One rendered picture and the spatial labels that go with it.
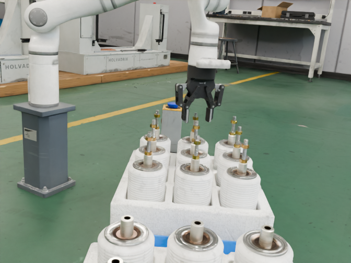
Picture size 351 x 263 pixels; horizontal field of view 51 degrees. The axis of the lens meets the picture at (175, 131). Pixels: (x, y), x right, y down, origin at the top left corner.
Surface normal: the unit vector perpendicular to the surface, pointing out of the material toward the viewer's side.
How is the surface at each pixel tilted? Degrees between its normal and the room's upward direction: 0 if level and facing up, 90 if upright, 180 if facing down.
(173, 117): 90
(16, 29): 90
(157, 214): 90
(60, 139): 90
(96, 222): 0
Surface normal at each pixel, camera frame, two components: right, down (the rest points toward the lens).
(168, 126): -0.04, 0.28
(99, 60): 0.86, 0.21
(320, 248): 0.07, -0.96
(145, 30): -0.43, -0.22
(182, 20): -0.51, 0.21
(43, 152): 0.24, 0.29
